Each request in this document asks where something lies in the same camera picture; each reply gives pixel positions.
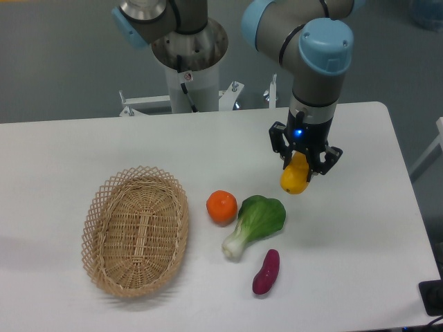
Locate black cable on pedestal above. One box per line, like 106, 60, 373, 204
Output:
177, 55, 199, 113

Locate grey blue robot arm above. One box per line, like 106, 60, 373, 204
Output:
111, 1, 362, 178

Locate green bok choy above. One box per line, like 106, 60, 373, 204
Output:
221, 195, 287, 260

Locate woven wicker basket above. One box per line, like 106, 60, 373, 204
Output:
82, 166, 189, 297

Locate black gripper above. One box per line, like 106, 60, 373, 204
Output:
269, 105, 343, 182

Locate purple sweet potato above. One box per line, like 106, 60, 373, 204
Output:
252, 249, 280, 295

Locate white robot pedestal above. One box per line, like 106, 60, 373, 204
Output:
152, 19, 228, 113

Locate black device at edge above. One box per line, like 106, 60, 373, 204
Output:
418, 279, 442, 316

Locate orange tangerine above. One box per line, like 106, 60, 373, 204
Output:
206, 190, 237, 224

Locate white metal base frame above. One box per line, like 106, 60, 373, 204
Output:
119, 73, 279, 117

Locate yellow mango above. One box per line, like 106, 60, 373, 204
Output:
280, 151, 309, 194

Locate white furniture leg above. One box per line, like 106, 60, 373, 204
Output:
408, 117, 442, 183

